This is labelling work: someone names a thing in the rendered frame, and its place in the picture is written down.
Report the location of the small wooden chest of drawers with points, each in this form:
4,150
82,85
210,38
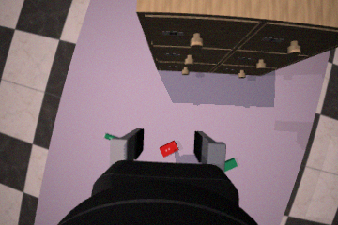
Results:
314,13

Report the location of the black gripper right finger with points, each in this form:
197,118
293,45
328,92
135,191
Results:
207,151

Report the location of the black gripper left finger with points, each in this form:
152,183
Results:
128,147

